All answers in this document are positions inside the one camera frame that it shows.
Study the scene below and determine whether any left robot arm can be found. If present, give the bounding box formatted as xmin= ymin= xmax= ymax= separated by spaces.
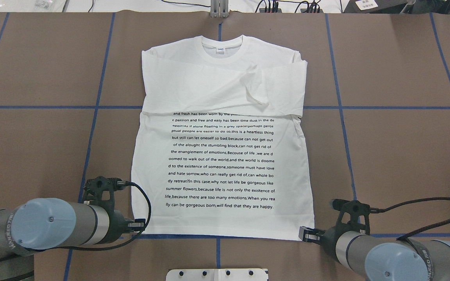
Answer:
xmin=0 ymin=198 xmax=146 ymax=281

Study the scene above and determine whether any aluminium frame post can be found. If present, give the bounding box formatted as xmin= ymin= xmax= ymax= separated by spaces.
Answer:
xmin=210 ymin=0 xmax=230 ymax=18

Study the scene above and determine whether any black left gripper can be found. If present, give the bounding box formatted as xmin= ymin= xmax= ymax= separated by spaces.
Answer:
xmin=108 ymin=210 xmax=145 ymax=241

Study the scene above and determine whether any white long-sleeve printed shirt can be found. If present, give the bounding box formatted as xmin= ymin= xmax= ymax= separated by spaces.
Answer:
xmin=131 ymin=35 xmax=315 ymax=240

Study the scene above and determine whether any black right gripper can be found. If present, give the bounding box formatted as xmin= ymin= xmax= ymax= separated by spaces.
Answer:
xmin=299 ymin=226 xmax=343 ymax=258

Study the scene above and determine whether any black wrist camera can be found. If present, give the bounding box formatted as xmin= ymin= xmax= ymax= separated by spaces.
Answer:
xmin=330 ymin=199 xmax=371 ymax=235
xmin=81 ymin=176 xmax=134 ymax=208

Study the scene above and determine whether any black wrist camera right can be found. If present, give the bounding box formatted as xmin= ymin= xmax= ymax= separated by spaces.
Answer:
xmin=330 ymin=199 xmax=371 ymax=235

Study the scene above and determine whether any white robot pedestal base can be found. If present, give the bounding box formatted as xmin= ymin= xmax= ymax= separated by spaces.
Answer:
xmin=166 ymin=268 xmax=269 ymax=281

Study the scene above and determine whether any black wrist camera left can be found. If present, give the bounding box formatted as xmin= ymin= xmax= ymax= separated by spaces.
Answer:
xmin=81 ymin=176 xmax=134 ymax=208

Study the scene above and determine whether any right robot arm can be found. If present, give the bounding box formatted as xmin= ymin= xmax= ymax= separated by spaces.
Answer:
xmin=299 ymin=226 xmax=450 ymax=281

